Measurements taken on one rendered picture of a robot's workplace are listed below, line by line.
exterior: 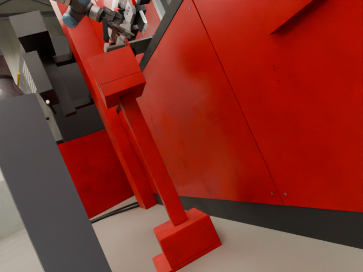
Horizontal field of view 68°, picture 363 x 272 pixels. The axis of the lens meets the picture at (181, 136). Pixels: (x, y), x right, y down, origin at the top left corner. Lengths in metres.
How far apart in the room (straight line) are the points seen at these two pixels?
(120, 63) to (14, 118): 0.40
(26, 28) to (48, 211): 2.02
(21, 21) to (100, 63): 1.84
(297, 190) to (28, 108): 0.90
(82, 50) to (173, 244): 1.90
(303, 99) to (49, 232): 0.85
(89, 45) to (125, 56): 1.52
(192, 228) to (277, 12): 0.73
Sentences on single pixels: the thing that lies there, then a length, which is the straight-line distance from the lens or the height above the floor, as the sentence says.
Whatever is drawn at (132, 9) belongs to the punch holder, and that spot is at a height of 1.19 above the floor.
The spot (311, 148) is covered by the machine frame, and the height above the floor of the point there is 0.27.
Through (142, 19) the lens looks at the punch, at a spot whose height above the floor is 1.12.
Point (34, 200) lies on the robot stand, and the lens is 1.01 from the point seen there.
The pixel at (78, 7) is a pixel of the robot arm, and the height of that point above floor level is 1.19.
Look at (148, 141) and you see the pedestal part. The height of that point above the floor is 0.46.
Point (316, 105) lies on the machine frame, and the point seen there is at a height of 0.36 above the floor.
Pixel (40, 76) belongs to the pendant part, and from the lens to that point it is 2.58.
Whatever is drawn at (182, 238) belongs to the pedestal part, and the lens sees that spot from 1.02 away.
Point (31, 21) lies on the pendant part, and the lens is 2.81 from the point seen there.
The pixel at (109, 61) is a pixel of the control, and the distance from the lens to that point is 1.04.
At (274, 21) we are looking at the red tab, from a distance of 0.67.
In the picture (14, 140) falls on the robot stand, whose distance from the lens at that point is 1.04.
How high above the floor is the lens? 0.41
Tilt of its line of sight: 1 degrees up
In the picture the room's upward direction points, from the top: 24 degrees counter-clockwise
